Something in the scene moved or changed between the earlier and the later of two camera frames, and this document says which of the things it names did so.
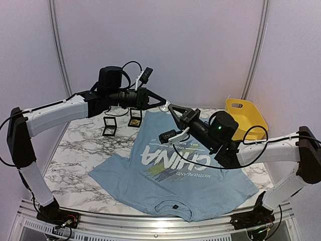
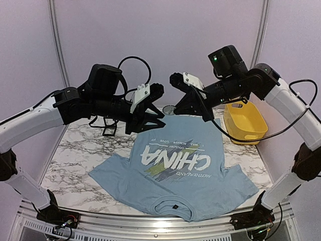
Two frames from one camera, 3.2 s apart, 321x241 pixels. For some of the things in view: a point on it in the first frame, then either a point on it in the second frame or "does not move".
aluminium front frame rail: (27, 226) does not move
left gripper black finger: (162, 102) to (138, 123)
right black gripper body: (194, 115) to (230, 90)
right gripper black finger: (179, 124) to (190, 104)
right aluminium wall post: (256, 58) does not move
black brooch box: (111, 126) does not move
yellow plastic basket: (247, 115) does not move
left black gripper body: (138, 103) to (104, 107)
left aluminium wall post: (60, 47) does not move
